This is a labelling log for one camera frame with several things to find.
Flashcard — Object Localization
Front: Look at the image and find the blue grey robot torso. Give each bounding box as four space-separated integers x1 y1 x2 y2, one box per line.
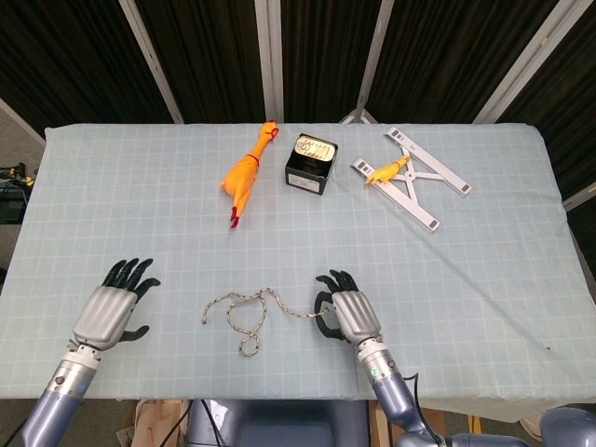
185 399 369 447

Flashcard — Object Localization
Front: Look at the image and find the gold metal tin can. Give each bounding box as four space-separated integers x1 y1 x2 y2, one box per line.
293 134 337 163

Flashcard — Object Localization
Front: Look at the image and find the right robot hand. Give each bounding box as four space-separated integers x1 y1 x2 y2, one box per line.
312 268 384 345

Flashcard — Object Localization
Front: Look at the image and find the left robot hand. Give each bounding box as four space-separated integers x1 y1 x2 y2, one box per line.
72 257 162 351

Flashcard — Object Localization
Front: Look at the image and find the white frame post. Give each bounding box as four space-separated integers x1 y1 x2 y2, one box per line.
254 0 285 125
118 0 185 125
562 181 596 210
338 0 397 125
474 0 572 125

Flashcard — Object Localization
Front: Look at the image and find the light blue checked tablecloth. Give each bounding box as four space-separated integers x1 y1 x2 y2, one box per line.
0 121 596 411

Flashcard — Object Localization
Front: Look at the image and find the white folding laptop stand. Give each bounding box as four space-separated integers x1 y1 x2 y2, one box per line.
349 126 472 233

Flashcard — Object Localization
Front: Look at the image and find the small yellow rubber chicken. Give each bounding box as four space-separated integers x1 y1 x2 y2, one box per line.
364 156 413 185

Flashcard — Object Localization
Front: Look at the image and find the beige speckled braided rope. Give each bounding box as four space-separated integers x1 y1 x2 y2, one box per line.
199 287 334 358

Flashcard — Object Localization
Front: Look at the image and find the black ribbed backdrop curtain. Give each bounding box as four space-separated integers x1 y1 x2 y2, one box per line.
0 0 596 196

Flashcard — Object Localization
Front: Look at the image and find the black cardboard box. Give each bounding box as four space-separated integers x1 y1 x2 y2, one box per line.
284 133 340 196

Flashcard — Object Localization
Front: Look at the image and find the large orange rubber chicken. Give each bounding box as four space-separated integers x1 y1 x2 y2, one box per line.
219 118 282 229

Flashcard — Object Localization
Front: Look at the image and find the wooden table frame piece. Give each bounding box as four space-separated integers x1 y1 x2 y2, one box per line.
367 400 406 447
115 399 193 447

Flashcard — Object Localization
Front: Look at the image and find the black equipment with cables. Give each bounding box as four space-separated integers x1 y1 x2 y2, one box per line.
0 161 34 224

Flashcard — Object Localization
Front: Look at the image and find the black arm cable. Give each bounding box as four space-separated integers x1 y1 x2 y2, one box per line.
402 371 448 443

